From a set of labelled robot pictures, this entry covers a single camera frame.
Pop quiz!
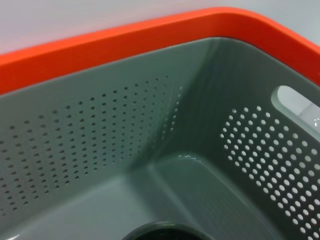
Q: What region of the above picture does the grey perforated storage basket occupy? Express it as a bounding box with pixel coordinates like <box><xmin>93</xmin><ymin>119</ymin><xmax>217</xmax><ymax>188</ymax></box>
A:
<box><xmin>0</xmin><ymin>36</ymin><xmax>320</xmax><ymax>240</ymax></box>

